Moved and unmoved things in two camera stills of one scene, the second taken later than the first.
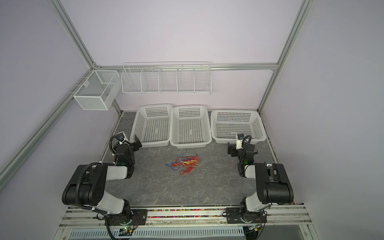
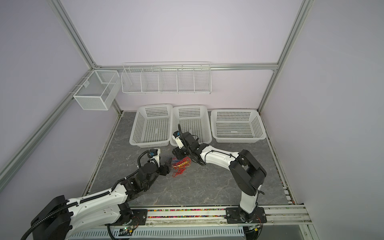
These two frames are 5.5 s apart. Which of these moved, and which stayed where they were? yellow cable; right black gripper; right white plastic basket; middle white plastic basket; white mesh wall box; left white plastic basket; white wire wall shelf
Moved: yellow cable; right black gripper
Stayed: right white plastic basket; white wire wall shelf; left white plastic basket; white mesh wall box; middle white plastic basket
